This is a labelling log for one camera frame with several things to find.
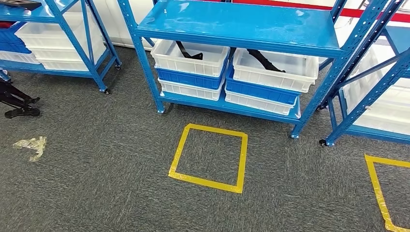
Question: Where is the black part in crate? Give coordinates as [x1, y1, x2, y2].
[247, 48, 286, 73]
[175, 41, 205, 61]

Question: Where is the blue metal shelf rack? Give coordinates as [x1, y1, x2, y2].
[117, 0, 405, 140]
[319, 0, 410, 147]
[0, 0, 123, 95]

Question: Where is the white car body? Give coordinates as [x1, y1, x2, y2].
[65, 0, 410, 52]

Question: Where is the clear plastic scrap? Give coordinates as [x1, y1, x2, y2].
[13, 136, 48, 163]

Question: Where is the black plastic plate bracket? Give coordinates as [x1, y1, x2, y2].
[0, 0, 43, 11]

